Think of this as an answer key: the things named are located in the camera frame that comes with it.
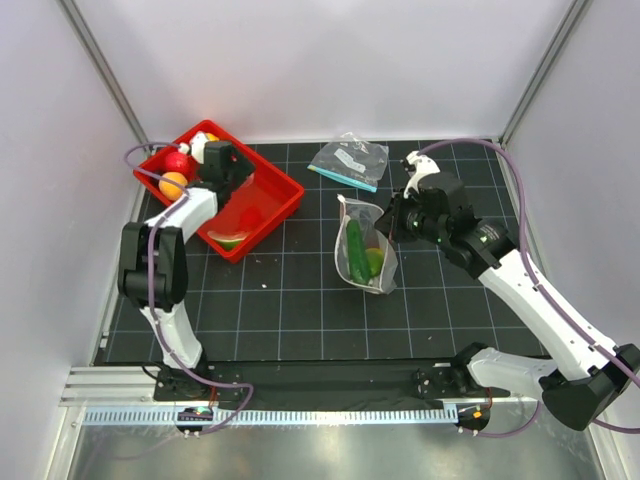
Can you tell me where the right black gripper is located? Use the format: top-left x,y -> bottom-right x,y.
375,187 -> 448,246

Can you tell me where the green orange toy mango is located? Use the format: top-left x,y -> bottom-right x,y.
365,247 -> 385,278

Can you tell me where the white-spotted clear zip bag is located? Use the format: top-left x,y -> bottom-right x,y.
334,194 -> 398,295

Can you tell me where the green toy cucumber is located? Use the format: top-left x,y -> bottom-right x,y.
346,219 -> 371,285

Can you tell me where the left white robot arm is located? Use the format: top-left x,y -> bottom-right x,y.
117,137 -> 255,400

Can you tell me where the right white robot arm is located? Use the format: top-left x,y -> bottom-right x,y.
376,162 -> 639,430

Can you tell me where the blue-zipper clear zip bag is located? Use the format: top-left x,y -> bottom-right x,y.
307,132 -> 389,193

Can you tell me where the red toy apple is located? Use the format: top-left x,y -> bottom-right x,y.
164,152 -> 191,176

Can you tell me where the red plastic tray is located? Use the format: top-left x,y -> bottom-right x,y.
134,120 -> 305,263

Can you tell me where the orange toy fruit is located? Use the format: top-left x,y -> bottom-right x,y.
158,171 -> 188,201

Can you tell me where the toy watermelon slice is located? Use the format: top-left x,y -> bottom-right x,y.
207,230 -> 249,251

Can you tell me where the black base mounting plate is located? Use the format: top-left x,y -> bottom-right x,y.
153,357 -> 511,412

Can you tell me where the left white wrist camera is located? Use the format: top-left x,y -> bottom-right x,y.
177,131 -> 213,165

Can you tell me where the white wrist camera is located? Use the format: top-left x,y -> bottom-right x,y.
177,131 -> 213,165
402,151 -> 440,199

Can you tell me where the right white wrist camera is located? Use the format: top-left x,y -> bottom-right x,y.
402,151 -> 440,199

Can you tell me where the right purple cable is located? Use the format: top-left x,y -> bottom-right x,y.
417,138 -> 640,441

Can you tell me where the purple cable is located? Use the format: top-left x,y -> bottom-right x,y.
122,141 -> 254,435
417,138 -> 640,441

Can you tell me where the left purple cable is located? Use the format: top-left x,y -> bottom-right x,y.
122,141 -> 254,435

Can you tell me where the slotted cable duct strip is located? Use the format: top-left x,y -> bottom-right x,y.
82,404 -> 458,428

